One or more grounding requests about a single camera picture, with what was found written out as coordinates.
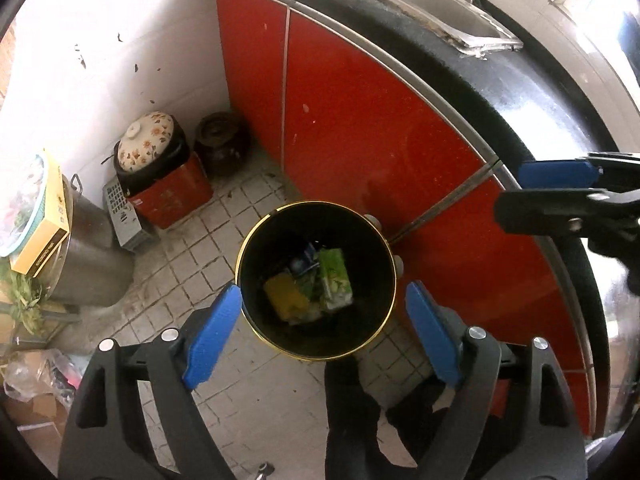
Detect green yellow scrub sponge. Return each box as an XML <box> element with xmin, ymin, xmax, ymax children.
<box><xmin>264</xmin><ymin>272</ymin><xmax>310</xmax><ymax>324</ymax></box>

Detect green juice carton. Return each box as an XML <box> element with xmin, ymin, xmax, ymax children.
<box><xmin>318</xmin><ymin>248</ymin><xmax>354</xmax><ymax>312</ymax></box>

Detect black trash bin gold rim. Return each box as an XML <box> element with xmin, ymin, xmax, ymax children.
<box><xmin>235</xmin><ymin>200</ymin><xmax>398</xmax><ymax>361</ymax></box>

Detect right red cabinet door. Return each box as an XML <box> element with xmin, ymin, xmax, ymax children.
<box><xmin>394</xmin><ymin>178</ymin><xmax>597</xmax><ymax>436</ymax></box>

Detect red cabinet door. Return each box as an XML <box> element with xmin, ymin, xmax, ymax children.
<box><xmin>394</xmin><ymin>178</ymin><xmax>597</xmax><ymax>436</ymax></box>
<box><xmin>284</xmin><ymin>13</ymin><xmax>485</xmax><ymax>237</ymax></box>
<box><xmin>217</xmin><ymin>0</ymin><xmax>288</xmax><ymax>162</ymax></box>

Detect grey perforated plastic crate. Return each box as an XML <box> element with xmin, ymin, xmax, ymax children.
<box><xmin>103</xmin><ymin>177</ymin><xmax>153</xmax><ymax>254</ymax></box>

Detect large steel stock pot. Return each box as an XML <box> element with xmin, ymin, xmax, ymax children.
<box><xmin>40</xmin><ymin>179</ymin><xmax>134</xmax><ymax>307</ymax></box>

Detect red metal box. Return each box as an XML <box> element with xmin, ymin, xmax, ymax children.
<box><xmin>128</xmin><ymin>152</ymin><xmax>213</xmax><ymax>230</ymax></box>

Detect clear plastic bag on floor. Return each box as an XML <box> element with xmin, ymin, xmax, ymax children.
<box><xmin>1</xmin><ymin>349</ymin><xmax>82</xmax><ymax>410</ymax></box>

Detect green leafy vegetables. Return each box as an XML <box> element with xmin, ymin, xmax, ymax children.
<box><xmin>1</xmin><ymin>258</ymin><xmax>43</xmax><ymax>336</ymax></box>

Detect yellow cardboard box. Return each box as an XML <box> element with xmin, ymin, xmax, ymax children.
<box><xmin>9</xmin><ymin>152</ymin><xmax>70</xmax><ymax>278</ymax></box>

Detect dark brown clay jar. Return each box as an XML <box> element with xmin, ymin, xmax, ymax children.
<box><xmin>194</xmin><ymin>112</ymin><xmax>253</xmax><ymax>179</ymax></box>

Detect middle red cabinet door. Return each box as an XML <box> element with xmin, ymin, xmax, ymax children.
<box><xmin>284</xmin><ymin>13</ymin><xmax>485</xmax><ymax>237</ymax></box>

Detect floral ceramic pot lid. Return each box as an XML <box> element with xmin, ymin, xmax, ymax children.
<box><xmin>116</xmin><ymin>112</ymin><xmax>175</xmax><ymax>174</ymax></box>

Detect floral plate on box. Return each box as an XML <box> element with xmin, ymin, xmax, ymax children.
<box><xmin>1</xmin><ymin>153</ymin><xmax>48</xmax><ymax>257</ymax></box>

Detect left red cabinet door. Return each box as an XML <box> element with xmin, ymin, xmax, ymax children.
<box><xmin>217</xmin><ymin>0</ymin><xmax>288</xmax><ymax>162</ymax></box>

